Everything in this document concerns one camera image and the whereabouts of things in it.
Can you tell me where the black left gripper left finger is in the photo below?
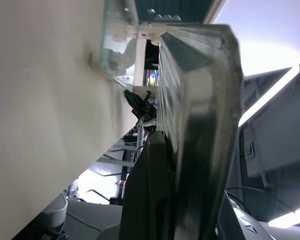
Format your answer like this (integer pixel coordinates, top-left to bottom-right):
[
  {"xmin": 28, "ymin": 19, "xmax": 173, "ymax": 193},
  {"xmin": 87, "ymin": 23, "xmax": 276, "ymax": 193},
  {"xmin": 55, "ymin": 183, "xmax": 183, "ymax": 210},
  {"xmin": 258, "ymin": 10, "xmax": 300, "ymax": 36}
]
[{"xmin": 118, "ymin": 129, "xmax": 177, "ymax": 240}]

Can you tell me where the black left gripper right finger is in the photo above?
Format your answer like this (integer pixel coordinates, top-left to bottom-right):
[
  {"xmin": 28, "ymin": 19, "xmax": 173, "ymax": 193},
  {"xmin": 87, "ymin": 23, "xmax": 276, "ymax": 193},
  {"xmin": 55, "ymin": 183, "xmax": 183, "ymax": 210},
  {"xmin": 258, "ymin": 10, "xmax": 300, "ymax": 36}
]
[{"xmin": 156, "ymin": 23, "xmax": 242, "ymax": 240}]

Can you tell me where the long ceiling strip light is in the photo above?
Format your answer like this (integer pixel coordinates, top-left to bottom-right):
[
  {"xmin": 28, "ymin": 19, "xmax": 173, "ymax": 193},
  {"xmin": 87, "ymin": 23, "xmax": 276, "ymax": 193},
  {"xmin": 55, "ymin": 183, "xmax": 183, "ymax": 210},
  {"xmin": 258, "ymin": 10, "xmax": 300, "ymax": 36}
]
[{"xmin": 237, "ymin": 66, "xmax": 300, "ymax": 127}]

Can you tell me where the silver robot torso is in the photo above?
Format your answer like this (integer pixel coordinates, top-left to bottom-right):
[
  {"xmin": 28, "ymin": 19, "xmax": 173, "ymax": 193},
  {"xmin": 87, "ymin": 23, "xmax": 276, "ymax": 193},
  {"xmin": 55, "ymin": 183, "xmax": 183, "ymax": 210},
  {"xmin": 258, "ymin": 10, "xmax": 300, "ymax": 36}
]
[{"xmin": 42, "ymin": 191, "xmax": 69, "ymax": 228}]

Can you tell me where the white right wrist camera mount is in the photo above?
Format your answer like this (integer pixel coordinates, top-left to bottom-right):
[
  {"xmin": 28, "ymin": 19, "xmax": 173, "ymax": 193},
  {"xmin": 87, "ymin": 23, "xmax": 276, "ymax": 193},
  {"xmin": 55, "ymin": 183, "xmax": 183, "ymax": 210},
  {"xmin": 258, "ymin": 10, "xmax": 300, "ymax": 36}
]
[{"xmin": 141, "ymin": 118, "xmax": 158, "ymax": 127}]

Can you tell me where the black cable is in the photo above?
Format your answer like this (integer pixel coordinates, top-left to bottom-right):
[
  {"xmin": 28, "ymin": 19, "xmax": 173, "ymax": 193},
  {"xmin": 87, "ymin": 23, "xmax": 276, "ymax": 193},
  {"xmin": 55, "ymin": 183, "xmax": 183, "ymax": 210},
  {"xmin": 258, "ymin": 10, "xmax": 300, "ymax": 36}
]
[{"xmin": 224, "ymin": 186, "xmax": 294, "ymax": 219}]

